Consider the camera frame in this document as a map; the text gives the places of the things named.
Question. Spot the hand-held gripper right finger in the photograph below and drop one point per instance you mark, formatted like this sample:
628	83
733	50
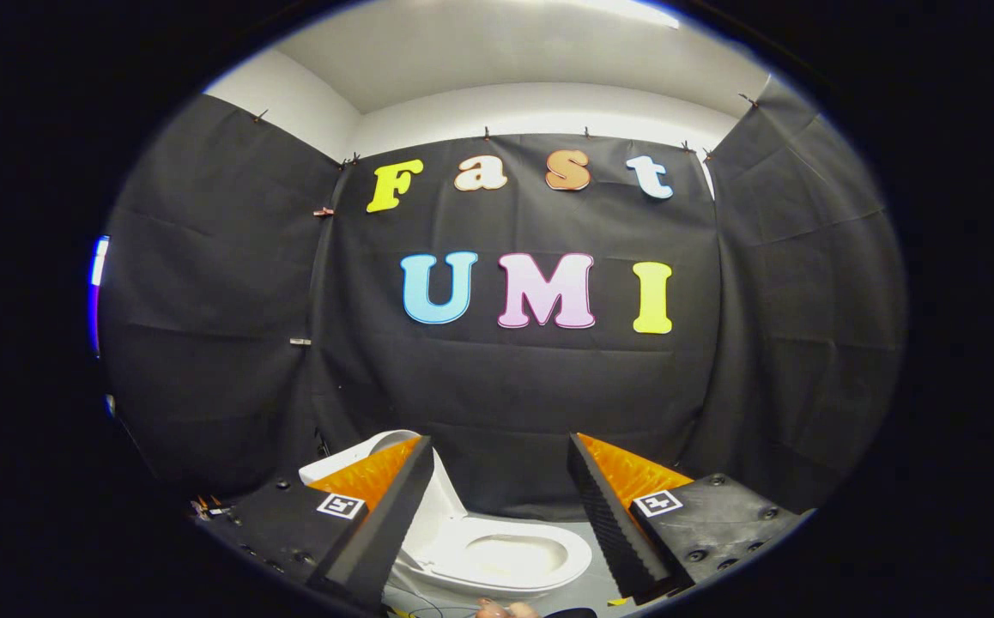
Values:
609	519

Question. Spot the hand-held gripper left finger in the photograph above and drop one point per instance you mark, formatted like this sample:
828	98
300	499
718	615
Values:
385	515

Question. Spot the white toilet lid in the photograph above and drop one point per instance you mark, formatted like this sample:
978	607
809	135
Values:
444	493

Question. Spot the white toilet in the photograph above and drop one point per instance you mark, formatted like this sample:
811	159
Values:
548	536

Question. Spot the person's slippered foot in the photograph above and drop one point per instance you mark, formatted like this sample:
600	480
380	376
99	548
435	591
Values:
506	611

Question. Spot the black backdrop cloth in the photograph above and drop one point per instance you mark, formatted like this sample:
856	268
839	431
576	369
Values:
506	386

